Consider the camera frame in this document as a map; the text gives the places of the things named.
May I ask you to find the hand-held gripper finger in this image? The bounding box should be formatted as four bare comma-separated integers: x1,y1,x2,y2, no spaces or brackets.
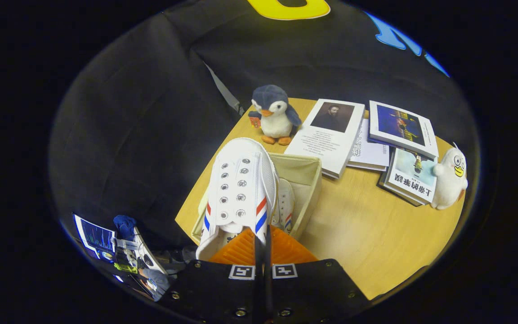
264,225,371,324
158,226,264,324

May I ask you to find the white striped canvas shoe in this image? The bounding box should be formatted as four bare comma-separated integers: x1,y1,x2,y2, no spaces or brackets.
196,137,280,261
272,178,295,234

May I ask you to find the beige fabric storage box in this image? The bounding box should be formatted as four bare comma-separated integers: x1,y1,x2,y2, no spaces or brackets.
191,152,322,241

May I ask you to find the white equipment clutter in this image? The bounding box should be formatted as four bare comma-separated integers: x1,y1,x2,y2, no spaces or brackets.
114,227,172,301

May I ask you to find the white book with portrait cover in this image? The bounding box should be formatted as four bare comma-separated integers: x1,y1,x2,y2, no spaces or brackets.
285,99,366,179

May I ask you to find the blue cloth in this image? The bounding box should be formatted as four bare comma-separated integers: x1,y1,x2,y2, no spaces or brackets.
113,215,137,241

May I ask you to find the grey penguin plush toy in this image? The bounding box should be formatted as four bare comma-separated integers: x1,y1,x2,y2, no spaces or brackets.
247,85,302,146

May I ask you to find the plain white book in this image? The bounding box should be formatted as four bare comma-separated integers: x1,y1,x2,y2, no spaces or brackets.
347,118,391,172

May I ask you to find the blue chart poster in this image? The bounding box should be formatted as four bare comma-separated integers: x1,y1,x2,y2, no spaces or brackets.
73,213,118,261

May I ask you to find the book with pale green cover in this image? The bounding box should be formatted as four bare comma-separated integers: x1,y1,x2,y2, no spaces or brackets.
377,148,439,207

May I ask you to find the black backdrop cloth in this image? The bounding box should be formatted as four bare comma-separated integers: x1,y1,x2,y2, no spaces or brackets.
48,0,480,270

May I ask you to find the book with blue night cover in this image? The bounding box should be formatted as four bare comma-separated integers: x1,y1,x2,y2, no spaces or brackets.
369,100,439,159

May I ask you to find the white duck plush toy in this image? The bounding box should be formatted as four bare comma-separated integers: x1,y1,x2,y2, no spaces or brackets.
430,143,469,211

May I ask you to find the grey webbing strap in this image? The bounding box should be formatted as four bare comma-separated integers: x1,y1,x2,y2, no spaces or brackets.
203,63,245,117

